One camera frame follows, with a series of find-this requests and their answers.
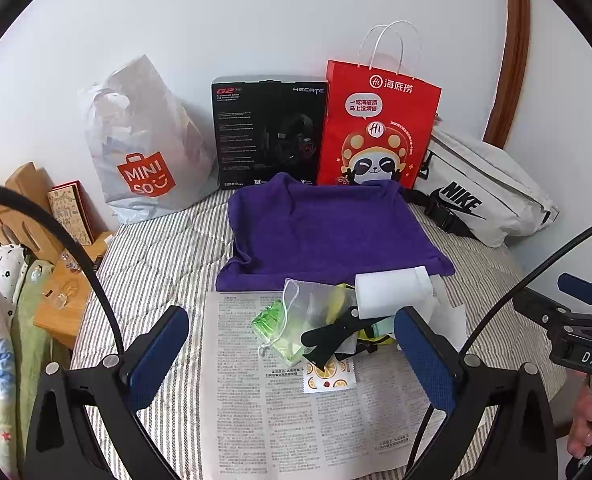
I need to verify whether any white paper towel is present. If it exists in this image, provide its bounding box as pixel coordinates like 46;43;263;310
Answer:
415;275;467;351

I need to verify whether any white sponge block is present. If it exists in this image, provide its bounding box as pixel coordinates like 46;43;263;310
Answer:
354;266;433;320

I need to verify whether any white mesh drawstring pouch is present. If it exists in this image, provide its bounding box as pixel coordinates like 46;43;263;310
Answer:
279;278;355;357

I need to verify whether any green tissue pack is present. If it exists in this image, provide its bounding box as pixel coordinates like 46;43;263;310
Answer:
251;299;303;366

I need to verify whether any person's right hand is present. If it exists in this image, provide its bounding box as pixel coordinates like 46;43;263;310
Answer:
567;370;592;460

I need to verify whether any wooden side shelf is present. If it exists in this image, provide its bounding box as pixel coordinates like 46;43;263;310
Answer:
33;250;90;350

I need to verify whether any newspaper sheet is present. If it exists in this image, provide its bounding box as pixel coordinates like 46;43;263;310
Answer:
199;292;428;479

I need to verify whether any striped quilt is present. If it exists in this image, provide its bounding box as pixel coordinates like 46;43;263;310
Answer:
98;192;566;479

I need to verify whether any colourful folded bedding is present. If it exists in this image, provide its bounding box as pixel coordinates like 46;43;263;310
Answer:
0;244;70;479

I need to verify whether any white Nike waist bag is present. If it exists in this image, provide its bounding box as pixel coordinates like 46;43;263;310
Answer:
403;126;560;248

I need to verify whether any patterned book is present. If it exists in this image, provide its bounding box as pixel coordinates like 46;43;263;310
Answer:
47;181;94;246

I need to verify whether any purple towel tray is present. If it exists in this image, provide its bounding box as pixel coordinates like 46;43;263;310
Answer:
215;174;456;292

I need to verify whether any white Miniso plastic bag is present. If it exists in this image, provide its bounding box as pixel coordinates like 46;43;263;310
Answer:
80;55;218;224

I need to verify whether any red panda paper bag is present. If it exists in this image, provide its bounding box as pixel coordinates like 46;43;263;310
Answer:
317;60;441;188

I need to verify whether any black headset box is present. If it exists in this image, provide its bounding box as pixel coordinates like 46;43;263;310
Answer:
211;76;327;190

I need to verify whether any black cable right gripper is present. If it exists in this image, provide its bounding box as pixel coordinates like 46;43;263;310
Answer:
405;214;592;470

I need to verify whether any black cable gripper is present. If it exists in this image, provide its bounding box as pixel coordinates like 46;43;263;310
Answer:
0;180;126;356
405;214;592;470

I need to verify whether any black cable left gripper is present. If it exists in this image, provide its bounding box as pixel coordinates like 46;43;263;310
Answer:
0;180;126;356

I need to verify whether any brown wooden door frame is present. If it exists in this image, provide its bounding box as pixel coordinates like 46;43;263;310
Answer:
484;0;531;148

